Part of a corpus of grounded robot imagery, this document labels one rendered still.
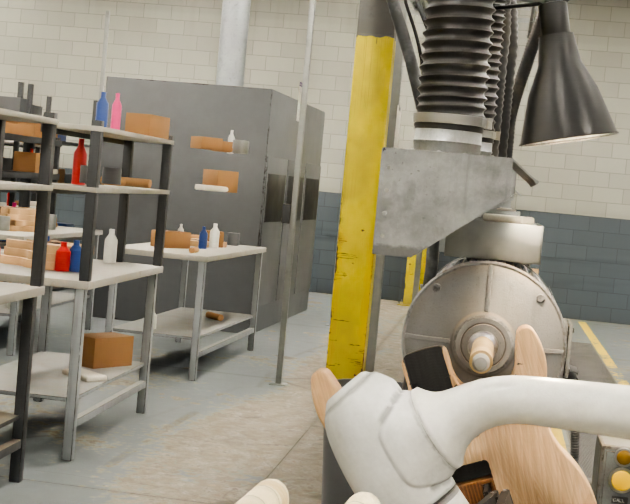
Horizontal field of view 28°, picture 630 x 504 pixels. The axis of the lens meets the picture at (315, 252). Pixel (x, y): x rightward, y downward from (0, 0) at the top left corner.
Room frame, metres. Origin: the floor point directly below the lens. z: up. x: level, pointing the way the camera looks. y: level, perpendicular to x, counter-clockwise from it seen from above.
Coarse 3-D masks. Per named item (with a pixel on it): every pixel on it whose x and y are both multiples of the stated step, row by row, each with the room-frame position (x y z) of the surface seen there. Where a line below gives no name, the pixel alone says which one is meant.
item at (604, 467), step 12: (600, 444) 1.89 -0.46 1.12; (612, 444) 1.88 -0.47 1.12; (624, 444) 1.89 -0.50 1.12; (600, 456) 1.88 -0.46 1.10; (612, 456) 1.87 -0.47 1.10; (600, 468) 1.88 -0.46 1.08; (612, 468) 1.87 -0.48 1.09; (624, 468) 1.86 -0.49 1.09; (600, 480) 1.87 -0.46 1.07; (600, 492) 1.87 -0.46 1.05; (612, 492) 1.87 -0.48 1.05; (624, 492) 1.86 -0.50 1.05
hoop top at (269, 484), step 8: (264, 480) 1.07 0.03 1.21; (272, 480) 1.07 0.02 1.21; (256, 488) 1.04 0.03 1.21; (264, 488) 1.04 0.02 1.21; (272, 488) 1.05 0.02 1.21; (280, 488) 1.06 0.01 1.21; (248, 496) 1.01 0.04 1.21; (256, 496) 1.01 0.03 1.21; (264, 496) 1.02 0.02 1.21; (272, 496) 1.03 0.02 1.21; (280, 496) 1.05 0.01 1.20; (288, 496) 1.07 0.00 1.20
